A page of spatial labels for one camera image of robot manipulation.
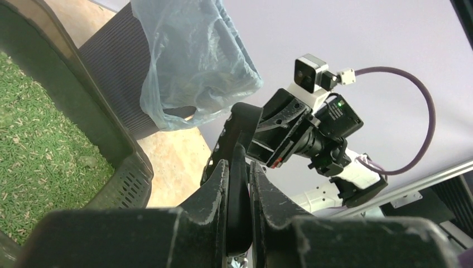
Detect blue plastic bin liner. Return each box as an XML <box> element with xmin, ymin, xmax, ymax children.
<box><xmin>131</xmin><ymin>1</ymin><xmax>263</xmax><ymax>131</ymax></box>

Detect black litter scoop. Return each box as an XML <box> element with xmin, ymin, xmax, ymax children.
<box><xmin>200</xmin><ymin>102</ymin><xmax>263</xmax><ymax>257</ymax></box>

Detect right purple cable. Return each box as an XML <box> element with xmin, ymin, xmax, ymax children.
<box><xmin>353</xmin><ymin>66</ymin><xmax>437</xmax><ymax>176</ymax></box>

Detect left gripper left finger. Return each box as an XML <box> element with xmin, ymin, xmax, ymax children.
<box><xmin>15</xmin><ymin>160</ymin><xmax>229</xmax><ymax>267</ymax></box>

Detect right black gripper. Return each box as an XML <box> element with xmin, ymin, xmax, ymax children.
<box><xmin>247</xmin><ymin>89</ymin><xmax>363</xmax><ymax>177</ymax></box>

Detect green litter pellets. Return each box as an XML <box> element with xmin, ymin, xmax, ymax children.
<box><xmin>1</xmin><ymin>53</ymin><xmax>114</xmax><ymax>244</ymax></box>

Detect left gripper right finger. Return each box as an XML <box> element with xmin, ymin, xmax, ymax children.
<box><xmin>249</xmin><ymin>162</ymin><xmax>460</xmax><ymax>267</ymax></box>

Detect aluminium frame rail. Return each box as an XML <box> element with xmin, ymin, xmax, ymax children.
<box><xmin>329</xmin><ymin>159</ymin><xmax>472</xmax><ymax>237</ymax></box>

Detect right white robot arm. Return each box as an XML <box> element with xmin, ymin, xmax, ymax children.
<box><xmin>247</xmin><ymin>89</ymin><xmax>388</xmax><ymax>212</ymax></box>

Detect grey trash bin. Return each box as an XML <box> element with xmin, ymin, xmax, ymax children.
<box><xmin>78</xmin><ymin>2</ymin><xmax>197</xmax><ymax>141</ymax></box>

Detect dark green litter box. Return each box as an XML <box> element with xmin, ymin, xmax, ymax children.
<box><xmin>0</xmin><ymin>0</ymin><xmax>155</xmax><ymax>268</ymax></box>

